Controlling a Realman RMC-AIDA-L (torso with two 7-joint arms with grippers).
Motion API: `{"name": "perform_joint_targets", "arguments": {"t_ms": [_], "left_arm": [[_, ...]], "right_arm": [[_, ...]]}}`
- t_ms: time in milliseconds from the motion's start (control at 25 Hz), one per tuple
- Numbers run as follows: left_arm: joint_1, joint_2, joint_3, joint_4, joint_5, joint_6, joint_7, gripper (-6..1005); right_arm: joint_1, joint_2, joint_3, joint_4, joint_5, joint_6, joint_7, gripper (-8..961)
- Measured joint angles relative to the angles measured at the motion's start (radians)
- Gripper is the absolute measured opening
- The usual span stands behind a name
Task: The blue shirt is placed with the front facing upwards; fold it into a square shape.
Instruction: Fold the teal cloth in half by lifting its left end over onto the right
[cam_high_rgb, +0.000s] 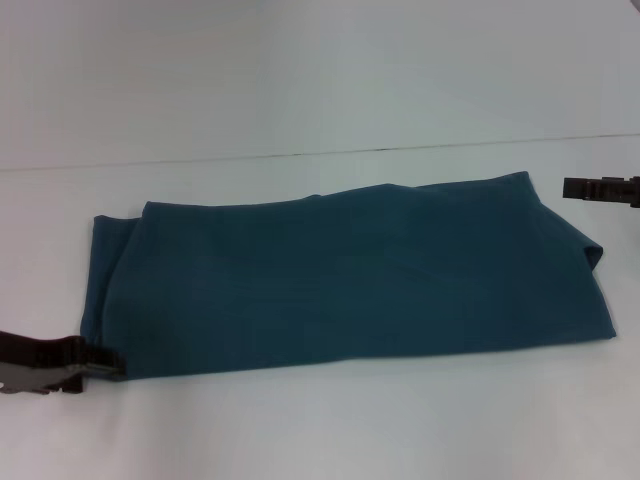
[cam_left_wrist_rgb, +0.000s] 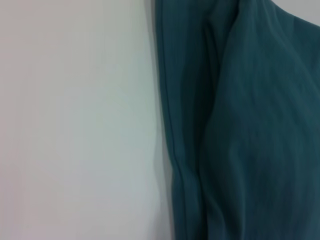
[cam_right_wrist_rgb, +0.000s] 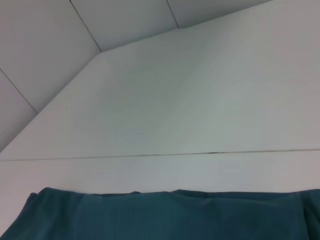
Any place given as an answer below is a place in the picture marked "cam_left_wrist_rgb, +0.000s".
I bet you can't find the teal t-shirt with FREE print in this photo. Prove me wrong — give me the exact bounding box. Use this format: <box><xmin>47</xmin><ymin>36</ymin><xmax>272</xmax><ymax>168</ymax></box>
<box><xmin>152</xmin><ymin>0</ymin><xmax>320</xmax><ymax>240</ymax></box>

